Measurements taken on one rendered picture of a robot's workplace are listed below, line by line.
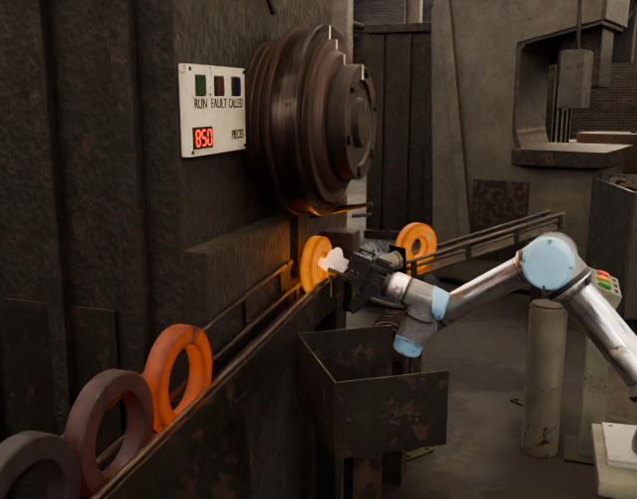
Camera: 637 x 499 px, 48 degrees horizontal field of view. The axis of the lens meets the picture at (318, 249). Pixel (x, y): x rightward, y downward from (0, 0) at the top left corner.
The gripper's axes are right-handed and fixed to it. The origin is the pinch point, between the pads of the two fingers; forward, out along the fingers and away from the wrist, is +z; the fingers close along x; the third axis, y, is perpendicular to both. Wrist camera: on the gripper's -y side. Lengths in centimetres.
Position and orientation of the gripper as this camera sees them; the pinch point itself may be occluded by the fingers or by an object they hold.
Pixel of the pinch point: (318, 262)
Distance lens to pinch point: 189.9
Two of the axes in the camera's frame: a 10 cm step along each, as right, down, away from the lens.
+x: -3.3, 2.0, -9.2
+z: -9.0, -3.7, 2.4
